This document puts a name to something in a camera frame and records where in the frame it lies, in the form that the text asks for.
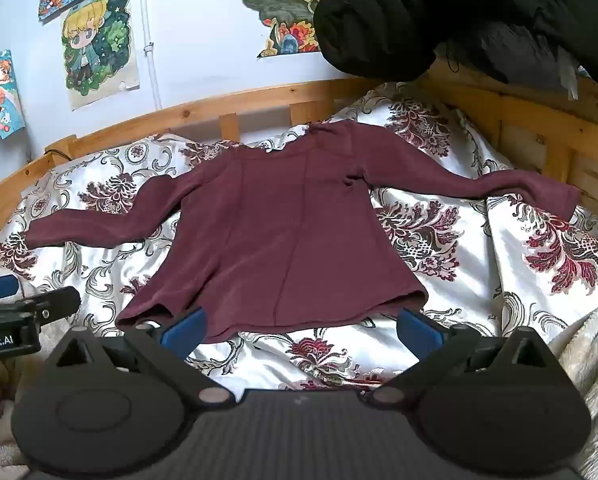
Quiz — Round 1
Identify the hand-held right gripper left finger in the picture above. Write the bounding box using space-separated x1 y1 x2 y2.
43 306 236 409

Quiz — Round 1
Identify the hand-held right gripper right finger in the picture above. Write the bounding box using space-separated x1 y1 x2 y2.
370 307 562 409

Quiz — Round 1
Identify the maroon long-sleeve shirt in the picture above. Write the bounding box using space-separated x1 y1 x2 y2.
25 120 582 345

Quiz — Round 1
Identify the floral white bedspread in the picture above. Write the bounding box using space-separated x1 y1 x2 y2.
0 81 598 392

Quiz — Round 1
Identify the clear plastic tag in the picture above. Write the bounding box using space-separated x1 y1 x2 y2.
560 52 592 102

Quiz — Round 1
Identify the black padded coat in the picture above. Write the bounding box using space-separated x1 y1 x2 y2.
313 0 598 89

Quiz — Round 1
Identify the small orange-haired figure wall poster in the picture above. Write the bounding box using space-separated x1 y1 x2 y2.
0 49 28 139

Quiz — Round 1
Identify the wooden bed frame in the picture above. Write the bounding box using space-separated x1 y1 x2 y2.
0 62 598 233

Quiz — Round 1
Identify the blond figure wall poster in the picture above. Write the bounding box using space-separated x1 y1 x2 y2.
60 0 140 112

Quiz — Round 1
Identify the white wall pipe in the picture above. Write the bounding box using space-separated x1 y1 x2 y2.
138 0 162 111

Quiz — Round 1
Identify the landscape cartoon wall poster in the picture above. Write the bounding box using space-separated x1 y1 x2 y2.
237 0 334 59

